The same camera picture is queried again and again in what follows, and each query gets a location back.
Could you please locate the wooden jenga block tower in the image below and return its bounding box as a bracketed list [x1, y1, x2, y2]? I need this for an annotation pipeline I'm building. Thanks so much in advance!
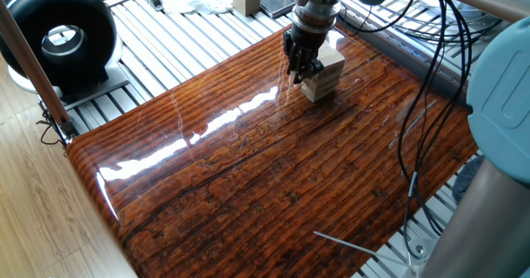
[300, 41, 346, 103]

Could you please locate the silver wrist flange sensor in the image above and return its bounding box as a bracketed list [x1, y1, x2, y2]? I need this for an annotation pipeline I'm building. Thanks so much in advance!
[289, 0, 343, 35]

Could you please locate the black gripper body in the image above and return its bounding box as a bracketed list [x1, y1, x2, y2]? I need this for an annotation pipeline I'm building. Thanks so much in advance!
[287, 25, 329, 62]

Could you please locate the thin black dangling cable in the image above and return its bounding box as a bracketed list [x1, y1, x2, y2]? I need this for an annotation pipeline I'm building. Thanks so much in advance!
[36, 108, 68, 157]

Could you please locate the dark grey cloth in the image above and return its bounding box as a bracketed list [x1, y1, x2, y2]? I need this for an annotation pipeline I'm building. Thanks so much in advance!
[451, 156, 485, 204]

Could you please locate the grey aluminium beam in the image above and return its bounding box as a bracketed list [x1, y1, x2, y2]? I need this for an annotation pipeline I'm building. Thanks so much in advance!
[330, 8, 473, 108]

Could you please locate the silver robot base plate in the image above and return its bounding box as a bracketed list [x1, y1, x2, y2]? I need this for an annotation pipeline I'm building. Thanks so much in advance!
[403, 238, 434, 271]

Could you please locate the brown tinted frame post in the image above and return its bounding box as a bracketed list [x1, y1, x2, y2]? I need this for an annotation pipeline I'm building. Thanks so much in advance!
[0, 0, 80, 141]

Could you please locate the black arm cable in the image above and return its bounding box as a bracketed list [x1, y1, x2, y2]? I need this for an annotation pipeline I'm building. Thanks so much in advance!
[339, 0, 475, 261]

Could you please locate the black ring device white base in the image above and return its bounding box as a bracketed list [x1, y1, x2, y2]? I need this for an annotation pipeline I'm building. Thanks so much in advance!
[0, 0, 132, 112]

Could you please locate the white zip tie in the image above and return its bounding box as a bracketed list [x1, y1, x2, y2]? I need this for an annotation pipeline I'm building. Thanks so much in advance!
[312, 230, 407, 267]

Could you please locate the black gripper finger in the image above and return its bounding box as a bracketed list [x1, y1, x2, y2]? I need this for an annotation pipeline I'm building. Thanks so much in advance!
[283, 41, 301, 84]
[300, 58, 325, 83]

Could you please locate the grey sheathed cable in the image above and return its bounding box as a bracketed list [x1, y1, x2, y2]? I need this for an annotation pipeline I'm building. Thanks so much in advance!
[399, 99, 436, 176]

